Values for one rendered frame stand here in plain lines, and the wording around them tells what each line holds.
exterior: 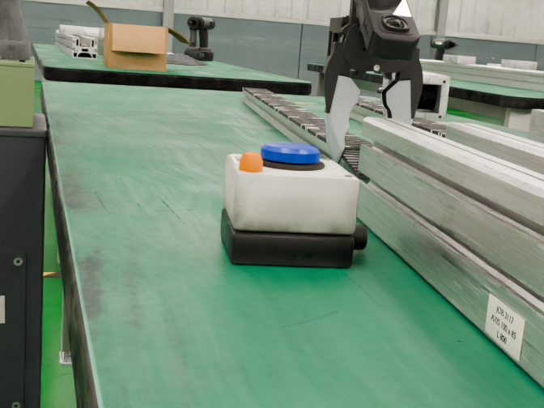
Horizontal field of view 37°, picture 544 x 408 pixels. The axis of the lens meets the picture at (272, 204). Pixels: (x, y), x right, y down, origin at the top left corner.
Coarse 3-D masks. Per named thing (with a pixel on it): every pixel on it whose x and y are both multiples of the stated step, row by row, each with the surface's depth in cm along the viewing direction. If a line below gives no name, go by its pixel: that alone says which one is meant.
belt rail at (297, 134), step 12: (252, 96) 164; (252, 108) 163; (264, 108) 150; (276, 120) 135; (288, 120) 120; (288, 132) 120; (300, 132) 110; (312, 144) 105; (324, 144) 95; (324, 156) 95; (348, 168) 89
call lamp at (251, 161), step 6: (246, 156) 51; (252, 156) 51; (258, 156) 51; (240, 162) 51; (246, 162) 51; (252, 162) 50; (258, 162) 51; (240, 168) 51; (246, 168) 51; (252, 168) 51; (258, 168) 51
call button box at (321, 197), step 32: (320, 160) 58; (224, 192) 57; (256, 192) 51; (288, 192) 51; (320, 192) 51; (352, 192) 52; (224, 224) 56; (256, 224) 51; (288, 224) 51; (320, 224) 52; (352, 224) 52; (256, 256) 52; (288, 256) 52; (320, 256) 52; (352, 256) 53
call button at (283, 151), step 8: (264, 144) 55; (272, 144) 54; (280, 144) 54; (288, 144) 54; (296, 144) 55; (304, 144) 55; (264, 152) 54; (272, 152) 53; (280, 152) 53; (288, 152) 53; (296, 152) 53; (304, 152) 53; (312, 152) 53; (320, 152) 54; (280, 160) 53; (288, 160) 53; (296, 160) 53; (304, 160) 53; (312, 160) 53
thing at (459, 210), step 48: (384, 144) 61; (432, 144) 51; (480, 144) 61; (528, 144) 55; (384, 192) 64; (432, 192) 50; (480, 192) 43; (528, 192) 38; (384, 240) 60; (432, 240) 50; (480, 240) 43; (528, 240) 37; (480, 288) 42; (528, 288) 40; (528, 336) 37
